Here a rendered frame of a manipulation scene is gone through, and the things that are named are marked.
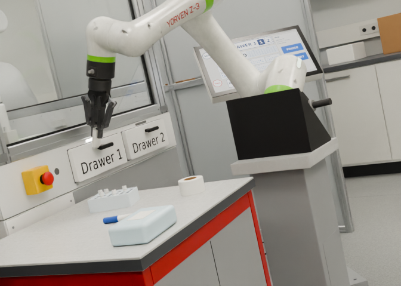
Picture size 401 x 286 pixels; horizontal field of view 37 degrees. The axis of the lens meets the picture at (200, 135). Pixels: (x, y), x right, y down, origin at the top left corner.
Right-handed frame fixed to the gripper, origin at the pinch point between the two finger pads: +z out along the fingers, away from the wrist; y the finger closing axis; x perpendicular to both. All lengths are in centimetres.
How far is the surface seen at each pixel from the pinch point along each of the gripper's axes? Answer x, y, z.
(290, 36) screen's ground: 112, 28, -33
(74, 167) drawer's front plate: -11.2, 0.1, 7.7
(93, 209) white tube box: -30.0, 21.2, 10.7
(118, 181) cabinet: 11.9, 2.3, 18.1
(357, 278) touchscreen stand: 93, 80, 67
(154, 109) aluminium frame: 46.3, -4.7, -1.8
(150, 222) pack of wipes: -59, 55, -5
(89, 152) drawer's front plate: -2.4, -0.7, 4.8
